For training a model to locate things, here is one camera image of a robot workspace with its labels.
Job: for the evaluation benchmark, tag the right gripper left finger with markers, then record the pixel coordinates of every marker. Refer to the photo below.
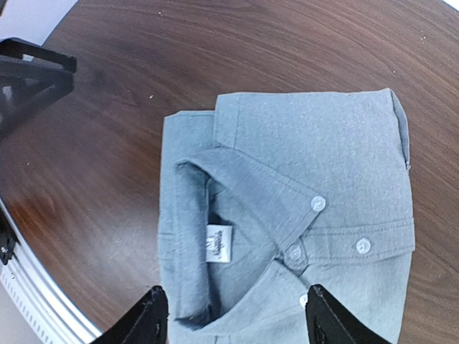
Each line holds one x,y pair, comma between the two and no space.
145,323

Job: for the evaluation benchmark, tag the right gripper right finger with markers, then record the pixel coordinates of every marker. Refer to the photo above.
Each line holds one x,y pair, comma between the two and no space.
329,322

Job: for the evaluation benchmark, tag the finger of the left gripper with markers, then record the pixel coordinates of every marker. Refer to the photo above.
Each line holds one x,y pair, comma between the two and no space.
32,79

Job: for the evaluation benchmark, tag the grey long sleeve shirt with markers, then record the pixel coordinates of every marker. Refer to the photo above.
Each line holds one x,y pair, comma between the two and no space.
268,194

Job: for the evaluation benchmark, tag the front aluminium rail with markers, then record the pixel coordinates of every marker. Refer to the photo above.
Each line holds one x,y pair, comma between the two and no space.
43,305

